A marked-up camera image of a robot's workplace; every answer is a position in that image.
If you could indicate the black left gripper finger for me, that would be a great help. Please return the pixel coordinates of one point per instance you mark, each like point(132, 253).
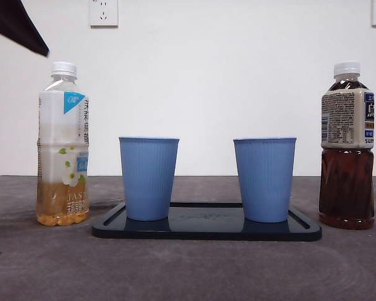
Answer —
point(12, 22)

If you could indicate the clear jasmine tea bottle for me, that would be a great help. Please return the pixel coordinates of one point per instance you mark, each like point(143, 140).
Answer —
point(58, 125)

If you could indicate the dark oolong tea bottle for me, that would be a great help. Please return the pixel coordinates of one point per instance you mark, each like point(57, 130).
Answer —
point(346, 182)

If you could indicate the blue ribbed plastic cup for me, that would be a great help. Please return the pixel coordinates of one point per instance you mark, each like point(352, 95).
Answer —
point(264, 178)
point(148, 178)

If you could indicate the dark blue rectangular tray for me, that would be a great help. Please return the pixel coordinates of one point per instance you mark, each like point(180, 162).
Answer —
point(206, 230)

